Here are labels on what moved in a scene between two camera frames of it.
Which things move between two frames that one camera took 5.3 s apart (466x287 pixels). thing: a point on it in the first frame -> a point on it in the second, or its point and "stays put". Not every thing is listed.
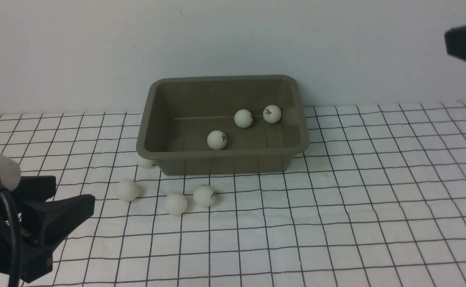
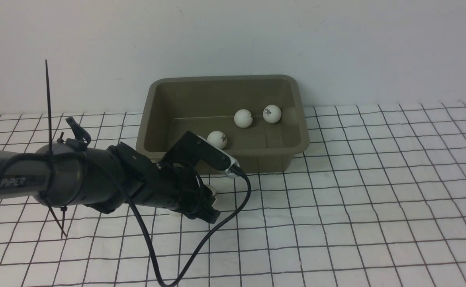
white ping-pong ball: x=216 y=140 stays put
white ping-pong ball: x=272 y=114 stays put
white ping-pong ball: x=242 y=118 stays put
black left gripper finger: x=53 y=221 -> x=210 y=215
